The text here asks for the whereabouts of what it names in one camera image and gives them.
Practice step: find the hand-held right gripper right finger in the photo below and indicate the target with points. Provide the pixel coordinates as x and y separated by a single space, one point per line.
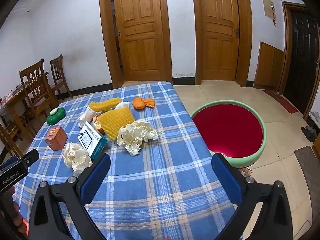
226 177

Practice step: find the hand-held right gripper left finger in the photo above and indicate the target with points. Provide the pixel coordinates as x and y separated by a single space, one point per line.
96 177

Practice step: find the cream paper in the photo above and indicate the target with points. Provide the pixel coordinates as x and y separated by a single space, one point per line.
135 135
75 158

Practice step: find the white and teal medicine box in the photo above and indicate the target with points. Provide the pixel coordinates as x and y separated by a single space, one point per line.
90 137

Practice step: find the red basin with green rim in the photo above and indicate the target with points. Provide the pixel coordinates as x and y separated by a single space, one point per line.
225 130

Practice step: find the orange snack wrapper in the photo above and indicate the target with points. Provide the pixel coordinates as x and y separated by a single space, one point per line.
98 127

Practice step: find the orange cardboard box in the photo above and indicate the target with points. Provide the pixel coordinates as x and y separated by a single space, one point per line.
58 140

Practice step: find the curved yellow foam net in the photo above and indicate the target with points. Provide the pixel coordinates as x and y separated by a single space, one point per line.
102 105

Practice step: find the white tissue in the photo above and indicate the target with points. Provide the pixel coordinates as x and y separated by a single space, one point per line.
123 105

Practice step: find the person's left hand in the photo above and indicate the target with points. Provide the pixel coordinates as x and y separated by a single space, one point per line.
18 217

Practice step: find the wooden chair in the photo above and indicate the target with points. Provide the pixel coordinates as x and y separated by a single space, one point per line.
35 85
58 75
11 135

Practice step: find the blue plaid tablecloth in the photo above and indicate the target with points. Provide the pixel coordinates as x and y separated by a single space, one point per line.
155 170

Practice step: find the green plush toy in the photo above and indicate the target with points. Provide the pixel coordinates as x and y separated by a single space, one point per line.
56 117

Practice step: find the wooden dining table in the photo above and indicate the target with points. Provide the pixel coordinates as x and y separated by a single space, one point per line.
15 102

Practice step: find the grey floor mat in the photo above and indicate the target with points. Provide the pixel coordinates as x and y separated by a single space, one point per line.
307 165

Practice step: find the pair of dark shoes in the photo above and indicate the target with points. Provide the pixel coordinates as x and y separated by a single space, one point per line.
308 133

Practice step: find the red doormat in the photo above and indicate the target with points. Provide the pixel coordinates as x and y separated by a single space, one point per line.
282 101

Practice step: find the dark metal door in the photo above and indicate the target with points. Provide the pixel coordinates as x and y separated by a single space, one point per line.
300 60

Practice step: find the wooden panel door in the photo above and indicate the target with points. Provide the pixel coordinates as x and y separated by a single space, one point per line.
140 30
220 30

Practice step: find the low wooden wall cabinet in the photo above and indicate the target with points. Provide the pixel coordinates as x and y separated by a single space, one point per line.
268 67

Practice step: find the beige wall electric box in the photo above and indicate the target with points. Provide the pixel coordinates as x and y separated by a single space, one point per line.
268 8

